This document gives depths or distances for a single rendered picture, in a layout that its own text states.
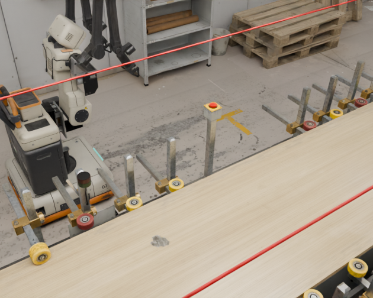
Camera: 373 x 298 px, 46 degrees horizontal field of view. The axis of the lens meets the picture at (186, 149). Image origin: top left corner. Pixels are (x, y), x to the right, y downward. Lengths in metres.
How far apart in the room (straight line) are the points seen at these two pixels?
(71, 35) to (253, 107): 2.32
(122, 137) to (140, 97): 0.71
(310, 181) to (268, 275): 0.67
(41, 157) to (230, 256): 1.55
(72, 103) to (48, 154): 0.38
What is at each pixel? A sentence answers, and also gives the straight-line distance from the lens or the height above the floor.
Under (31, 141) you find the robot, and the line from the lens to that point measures 2.92.
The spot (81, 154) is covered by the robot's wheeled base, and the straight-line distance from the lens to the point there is 3.52.
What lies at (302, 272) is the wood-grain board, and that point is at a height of 0.90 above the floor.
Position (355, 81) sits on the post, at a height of 1.00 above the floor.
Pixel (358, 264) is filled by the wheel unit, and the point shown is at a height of 0.91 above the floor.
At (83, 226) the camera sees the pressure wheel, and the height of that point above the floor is 0.90.
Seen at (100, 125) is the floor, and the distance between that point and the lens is 4.29.
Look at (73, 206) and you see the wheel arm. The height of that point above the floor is 0.86.
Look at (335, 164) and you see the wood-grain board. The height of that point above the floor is 0.90.
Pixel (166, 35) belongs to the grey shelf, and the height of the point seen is 0.52.
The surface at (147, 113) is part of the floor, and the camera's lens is 4.41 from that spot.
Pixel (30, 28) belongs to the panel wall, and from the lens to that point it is 4.60.
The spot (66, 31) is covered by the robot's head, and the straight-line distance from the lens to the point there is 2.86.
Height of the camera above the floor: 2.47
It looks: 39 degrees down
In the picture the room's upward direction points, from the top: 2 degrees clockwise
